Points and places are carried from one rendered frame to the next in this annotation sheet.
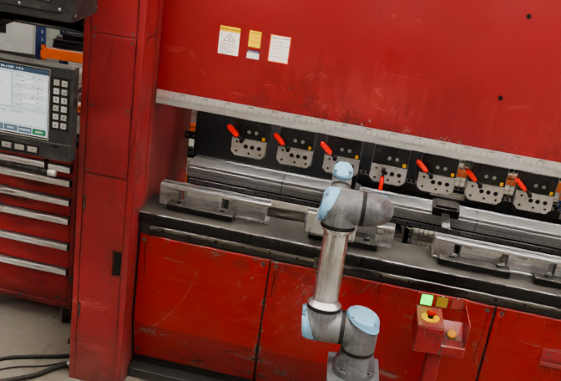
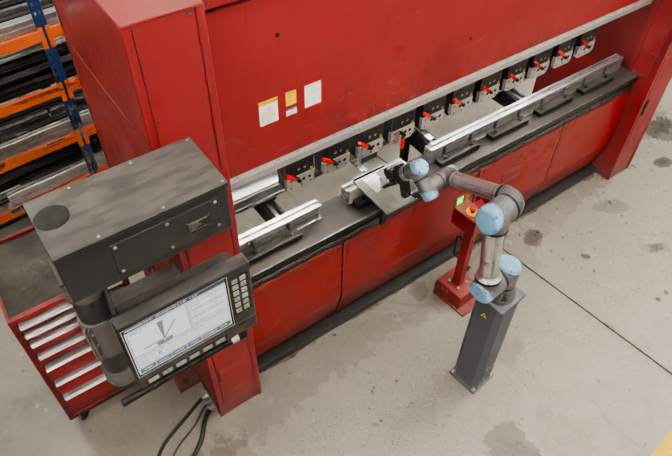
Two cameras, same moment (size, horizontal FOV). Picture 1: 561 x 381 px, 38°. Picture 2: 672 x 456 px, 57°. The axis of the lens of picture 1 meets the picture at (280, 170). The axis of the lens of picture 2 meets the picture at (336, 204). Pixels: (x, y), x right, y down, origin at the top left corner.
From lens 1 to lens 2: 2.30 m
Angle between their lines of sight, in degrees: 43
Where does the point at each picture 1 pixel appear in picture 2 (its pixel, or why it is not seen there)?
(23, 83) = (200, 304)
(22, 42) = not seen: outside the picture
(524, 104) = (484, 34)
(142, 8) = (220, 146)
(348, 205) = (510, 214)
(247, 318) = (332, 285)
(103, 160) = not seen: hidden behind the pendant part
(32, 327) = (137, 405)
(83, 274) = (216, 358)
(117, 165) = not seen: hidden behind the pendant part
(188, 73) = (237, 158)
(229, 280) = (316, 274)
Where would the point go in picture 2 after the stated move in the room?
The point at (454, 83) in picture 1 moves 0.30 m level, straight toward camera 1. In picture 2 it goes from (442, 45) to (485, 77)
